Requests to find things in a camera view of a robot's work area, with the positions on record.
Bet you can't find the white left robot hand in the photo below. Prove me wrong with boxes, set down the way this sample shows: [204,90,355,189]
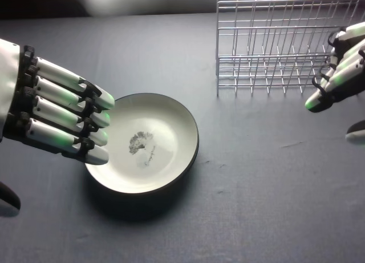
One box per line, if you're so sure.
[0,39,115,218]

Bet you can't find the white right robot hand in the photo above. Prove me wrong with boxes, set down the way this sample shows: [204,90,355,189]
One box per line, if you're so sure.
[304,22,365,145]

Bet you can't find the grey table cloth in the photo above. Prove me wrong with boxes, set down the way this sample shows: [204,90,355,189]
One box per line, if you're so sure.
[0,11,365,263]

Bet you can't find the metal wire dish rack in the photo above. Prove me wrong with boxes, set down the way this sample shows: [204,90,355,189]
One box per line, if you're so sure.
[216,0,362,98]

